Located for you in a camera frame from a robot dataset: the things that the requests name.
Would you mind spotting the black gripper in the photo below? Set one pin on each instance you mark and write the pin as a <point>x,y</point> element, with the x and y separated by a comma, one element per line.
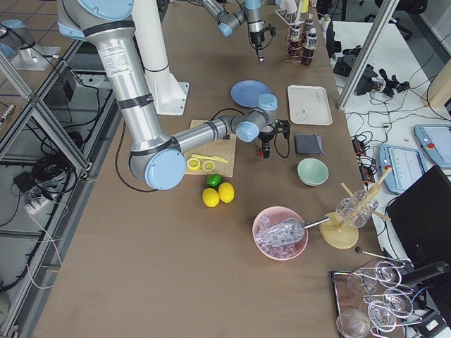
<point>266,136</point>
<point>256,36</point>

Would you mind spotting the blue plate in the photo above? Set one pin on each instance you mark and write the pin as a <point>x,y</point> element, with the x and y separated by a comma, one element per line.
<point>246,93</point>

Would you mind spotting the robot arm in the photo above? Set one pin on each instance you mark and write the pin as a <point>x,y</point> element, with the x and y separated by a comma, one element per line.
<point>248,12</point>
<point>129,41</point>

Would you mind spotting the tea bottle three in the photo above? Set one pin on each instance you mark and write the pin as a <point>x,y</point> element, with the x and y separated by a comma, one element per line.
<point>294,46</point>

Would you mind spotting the wooden cutting board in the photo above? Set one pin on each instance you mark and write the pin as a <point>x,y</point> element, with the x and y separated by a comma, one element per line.
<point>224,148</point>

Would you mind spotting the grey folded cloth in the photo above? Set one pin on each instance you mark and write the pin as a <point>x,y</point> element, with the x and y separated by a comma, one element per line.
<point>308,144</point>

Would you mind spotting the tea bottle two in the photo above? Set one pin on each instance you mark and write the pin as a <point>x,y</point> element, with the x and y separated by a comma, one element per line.
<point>309,47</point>

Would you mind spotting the mint green bowl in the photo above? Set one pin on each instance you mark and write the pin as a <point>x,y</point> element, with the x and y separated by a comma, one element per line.
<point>312,172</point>

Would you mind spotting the yellow plastic knife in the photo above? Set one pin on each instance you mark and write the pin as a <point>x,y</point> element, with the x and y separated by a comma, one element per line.
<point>210,158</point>

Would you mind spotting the tea bottle one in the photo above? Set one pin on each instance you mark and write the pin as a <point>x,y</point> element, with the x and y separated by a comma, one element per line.
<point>308,23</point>

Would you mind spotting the pink cup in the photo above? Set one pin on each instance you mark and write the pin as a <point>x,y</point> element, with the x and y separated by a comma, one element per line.
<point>290,6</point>

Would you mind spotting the yellow lemon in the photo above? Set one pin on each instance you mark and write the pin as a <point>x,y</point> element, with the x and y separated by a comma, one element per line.
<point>226,192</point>
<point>210,197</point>

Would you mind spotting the cream rabbit tray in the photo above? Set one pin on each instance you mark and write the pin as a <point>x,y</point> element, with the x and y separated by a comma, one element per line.
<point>308,105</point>

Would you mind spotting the lemon half near knife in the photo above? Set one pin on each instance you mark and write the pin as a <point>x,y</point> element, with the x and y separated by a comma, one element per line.
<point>208,166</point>

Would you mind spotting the green lime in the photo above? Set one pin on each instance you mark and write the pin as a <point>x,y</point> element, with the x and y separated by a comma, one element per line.
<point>214,180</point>

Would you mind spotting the yellow cup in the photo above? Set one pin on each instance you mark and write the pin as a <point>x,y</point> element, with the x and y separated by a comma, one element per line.
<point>304,5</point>

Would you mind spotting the pink bowl with ice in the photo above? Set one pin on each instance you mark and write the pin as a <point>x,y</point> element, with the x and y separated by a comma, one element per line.
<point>267,233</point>

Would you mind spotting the metal ice scoop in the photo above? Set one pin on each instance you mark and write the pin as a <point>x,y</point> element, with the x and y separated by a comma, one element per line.
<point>294,230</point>

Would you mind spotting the wooden cup tree stand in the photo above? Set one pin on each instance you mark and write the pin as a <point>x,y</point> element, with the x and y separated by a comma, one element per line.
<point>340,235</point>

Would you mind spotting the glass mug on stand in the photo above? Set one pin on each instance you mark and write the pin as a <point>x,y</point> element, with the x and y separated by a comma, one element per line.
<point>357,209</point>

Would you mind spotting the blue teach pendant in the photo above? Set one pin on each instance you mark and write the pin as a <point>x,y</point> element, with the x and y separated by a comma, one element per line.
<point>435,140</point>
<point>407,166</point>

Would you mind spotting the black laptop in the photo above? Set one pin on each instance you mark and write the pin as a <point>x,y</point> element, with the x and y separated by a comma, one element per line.
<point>420,217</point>

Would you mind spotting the wine glass rack tray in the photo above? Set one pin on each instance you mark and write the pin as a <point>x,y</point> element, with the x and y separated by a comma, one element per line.
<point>379,299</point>

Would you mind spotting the copper wire bottle rack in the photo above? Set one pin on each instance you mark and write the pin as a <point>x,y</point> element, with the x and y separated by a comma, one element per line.
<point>301,43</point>

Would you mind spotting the white wire cup rack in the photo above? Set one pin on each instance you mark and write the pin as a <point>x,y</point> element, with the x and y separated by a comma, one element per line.
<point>289,19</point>

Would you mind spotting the white camera mast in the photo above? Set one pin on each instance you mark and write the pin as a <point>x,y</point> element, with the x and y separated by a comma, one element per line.
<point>170,95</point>

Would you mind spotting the aluminium frame post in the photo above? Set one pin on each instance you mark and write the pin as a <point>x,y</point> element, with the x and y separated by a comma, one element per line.
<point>382,18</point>

